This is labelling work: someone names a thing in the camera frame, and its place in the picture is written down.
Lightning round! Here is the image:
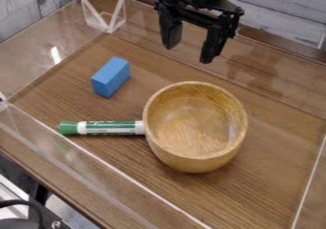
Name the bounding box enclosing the black cable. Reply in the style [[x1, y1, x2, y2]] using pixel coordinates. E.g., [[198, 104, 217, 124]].
[[0, 198, 46, 229]]

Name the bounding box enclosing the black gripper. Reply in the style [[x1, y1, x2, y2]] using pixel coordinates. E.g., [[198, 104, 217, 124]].
[[154, 0, 245, 64]]

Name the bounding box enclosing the clear acrylic tray wall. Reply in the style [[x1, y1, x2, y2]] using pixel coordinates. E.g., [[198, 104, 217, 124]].
[[0, 0, 326, 229]]

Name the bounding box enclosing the blue foam block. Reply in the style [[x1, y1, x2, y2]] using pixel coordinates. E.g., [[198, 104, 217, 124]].
[[91, 57, 132, 97]]

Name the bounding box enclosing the brown wooden bowl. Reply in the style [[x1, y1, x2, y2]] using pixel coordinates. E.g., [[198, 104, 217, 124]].
[[144, 81, 249, 174]]

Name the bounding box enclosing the black table leg bracket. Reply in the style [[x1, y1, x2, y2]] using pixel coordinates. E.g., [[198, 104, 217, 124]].
[[30, 184, 73, 229]]

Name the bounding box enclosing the green white marker pen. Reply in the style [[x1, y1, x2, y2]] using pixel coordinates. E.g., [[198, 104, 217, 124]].
[[58, 121, 146, 135]]

